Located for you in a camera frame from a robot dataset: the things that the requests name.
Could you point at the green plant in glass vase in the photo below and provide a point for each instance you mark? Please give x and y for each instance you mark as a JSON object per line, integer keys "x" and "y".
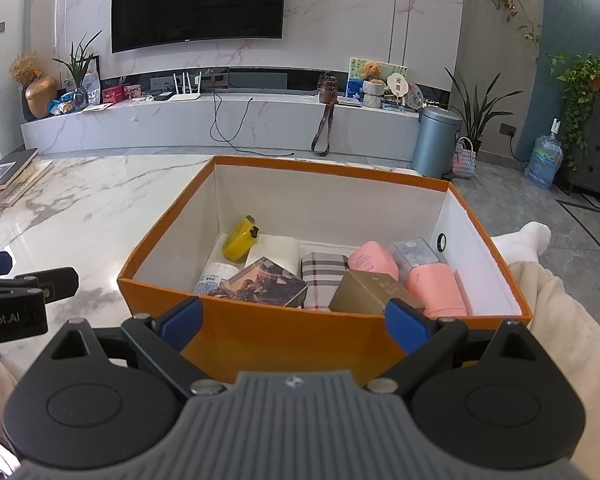
{"x": 80, "y": 65}

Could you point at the grey cabinet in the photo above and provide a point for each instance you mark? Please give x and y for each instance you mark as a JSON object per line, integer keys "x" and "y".
{"x": 597, "y": 155}

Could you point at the pink plastic container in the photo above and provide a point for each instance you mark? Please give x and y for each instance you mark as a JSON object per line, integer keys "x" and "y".
{"x": 372, "y": 259}

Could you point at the dark hardcover book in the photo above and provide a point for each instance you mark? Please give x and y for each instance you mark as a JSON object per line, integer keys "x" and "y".
{"x": 7, "y": 170}

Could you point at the gold brown box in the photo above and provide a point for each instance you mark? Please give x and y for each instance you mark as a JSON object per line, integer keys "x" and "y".
{"x": 370, "y": 292}

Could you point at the black set-top box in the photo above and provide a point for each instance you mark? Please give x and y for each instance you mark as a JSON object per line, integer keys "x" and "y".
{"x": 162, "y": 97}

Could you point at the blue grey trash can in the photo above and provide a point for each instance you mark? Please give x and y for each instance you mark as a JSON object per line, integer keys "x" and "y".
{"x": 436, "y": 142}

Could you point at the dried flowers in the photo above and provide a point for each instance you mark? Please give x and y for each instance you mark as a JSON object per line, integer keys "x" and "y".
{"x": 24, "y": 69}

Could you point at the white tube with peach label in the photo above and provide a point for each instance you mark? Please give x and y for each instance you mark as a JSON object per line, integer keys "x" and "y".
{"x": 217, "y": 274}

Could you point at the pink woven bag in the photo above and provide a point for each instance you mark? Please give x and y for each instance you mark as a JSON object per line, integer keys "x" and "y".
{"x": 464, "y": 161}

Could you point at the beige plaid wallet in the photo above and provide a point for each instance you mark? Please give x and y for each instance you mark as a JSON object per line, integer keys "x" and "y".
{"x": 325, "y": 280}

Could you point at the potted pothos plant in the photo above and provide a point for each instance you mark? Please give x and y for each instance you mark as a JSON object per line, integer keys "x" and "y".
{"x": 582, "y": 85}

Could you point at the red box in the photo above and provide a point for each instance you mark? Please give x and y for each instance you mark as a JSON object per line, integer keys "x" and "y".
{"x": 112, "y": 95}
{"x": 132, "y": 92}

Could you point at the dark printed box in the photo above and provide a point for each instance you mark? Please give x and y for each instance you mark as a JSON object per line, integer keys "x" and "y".
{"x": 260, "y": 282}

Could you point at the dark wall socket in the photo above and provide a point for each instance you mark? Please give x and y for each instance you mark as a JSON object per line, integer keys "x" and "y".
{"x": 508, "y": 129}

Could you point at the round paper fan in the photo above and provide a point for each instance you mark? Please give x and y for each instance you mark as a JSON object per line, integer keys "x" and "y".
{"x": 397, "y": 85}

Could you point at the stack of books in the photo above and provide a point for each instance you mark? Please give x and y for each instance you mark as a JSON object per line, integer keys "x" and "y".
{"x": 25, "y": 190}

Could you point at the yellow plastic case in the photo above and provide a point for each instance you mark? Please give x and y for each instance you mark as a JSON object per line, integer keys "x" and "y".
{"x": 239, "y": 240}

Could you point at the pink cylinder cup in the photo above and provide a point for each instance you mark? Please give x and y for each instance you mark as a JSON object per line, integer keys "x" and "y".
{"x": 435, "y": 290}

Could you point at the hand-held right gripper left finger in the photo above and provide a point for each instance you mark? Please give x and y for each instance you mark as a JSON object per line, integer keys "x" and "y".
{"x": 182, "y": 322}

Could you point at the person's leg in cream pants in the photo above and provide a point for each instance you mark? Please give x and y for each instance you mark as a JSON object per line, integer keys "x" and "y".
{"x": 580, "y": 360}

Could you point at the black television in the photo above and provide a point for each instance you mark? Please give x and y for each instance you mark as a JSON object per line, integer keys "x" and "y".
{"x": 197, "y": 0}

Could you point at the blue water jug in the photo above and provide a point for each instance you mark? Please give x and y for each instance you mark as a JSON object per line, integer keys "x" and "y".
{"x": 544, "y": 157}

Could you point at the golden vase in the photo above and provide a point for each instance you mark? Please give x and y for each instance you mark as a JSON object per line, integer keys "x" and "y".
{"x": 41, "y": 97}

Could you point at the snake plant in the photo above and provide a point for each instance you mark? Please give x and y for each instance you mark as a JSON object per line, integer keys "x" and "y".
{"x": 475, "y": 115}

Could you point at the brown teddy bear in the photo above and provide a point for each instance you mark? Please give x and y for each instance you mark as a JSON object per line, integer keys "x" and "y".
{"x": 372, "y": 71}

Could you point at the blue snack bag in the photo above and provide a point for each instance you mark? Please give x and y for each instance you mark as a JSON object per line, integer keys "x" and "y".
{"x": 67, "y": 105}

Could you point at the white marble tv console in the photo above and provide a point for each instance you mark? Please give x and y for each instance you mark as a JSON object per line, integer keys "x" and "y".
{"x": 260, "y": 125}

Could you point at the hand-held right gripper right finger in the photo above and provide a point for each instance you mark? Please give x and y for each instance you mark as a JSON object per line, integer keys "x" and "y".
{"x": 405, "y": 327}

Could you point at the clear plastic cube box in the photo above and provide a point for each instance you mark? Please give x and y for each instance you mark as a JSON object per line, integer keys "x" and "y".
{"x": 415, "y": 255}

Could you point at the white sock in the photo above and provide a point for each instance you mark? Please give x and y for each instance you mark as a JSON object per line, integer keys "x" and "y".
{"x": 522, "y": 242}

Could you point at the orange cardboard box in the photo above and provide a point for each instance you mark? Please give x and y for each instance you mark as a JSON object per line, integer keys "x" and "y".
{"x": 280, "y": 340}

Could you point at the white router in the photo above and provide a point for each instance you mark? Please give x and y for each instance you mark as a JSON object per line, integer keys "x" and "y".
{"x": 185, "y": 96}

